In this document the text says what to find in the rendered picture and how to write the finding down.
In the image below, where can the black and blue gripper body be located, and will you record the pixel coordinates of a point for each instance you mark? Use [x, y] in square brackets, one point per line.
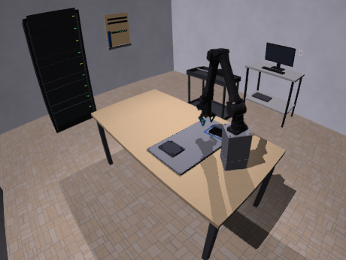
[208, 113]

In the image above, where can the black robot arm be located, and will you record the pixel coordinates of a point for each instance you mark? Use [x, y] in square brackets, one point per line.
[237, 110]

